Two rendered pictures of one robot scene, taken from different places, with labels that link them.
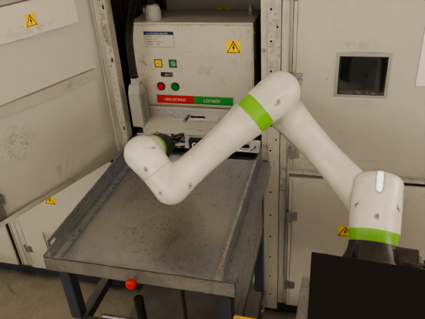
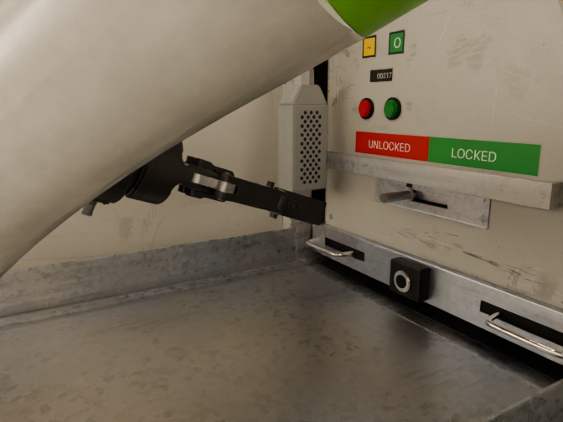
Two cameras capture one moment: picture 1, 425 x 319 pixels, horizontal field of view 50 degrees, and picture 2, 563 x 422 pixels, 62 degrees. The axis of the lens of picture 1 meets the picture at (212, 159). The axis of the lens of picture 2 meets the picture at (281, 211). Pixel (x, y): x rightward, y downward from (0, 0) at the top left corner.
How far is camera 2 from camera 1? 1.31 m
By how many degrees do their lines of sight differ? 43
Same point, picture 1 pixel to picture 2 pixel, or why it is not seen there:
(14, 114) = not seen: hidden behind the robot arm
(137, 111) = (286, 149)
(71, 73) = not seen: hidden behind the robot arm
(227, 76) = (536, 63)
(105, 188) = (146, 288)
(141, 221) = (50, 382)
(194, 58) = (446, 16)
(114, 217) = (47, 342)
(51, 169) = (107, 218)
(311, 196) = not seen: outside the picture
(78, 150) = (178, 208)
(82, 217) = (18, 310)
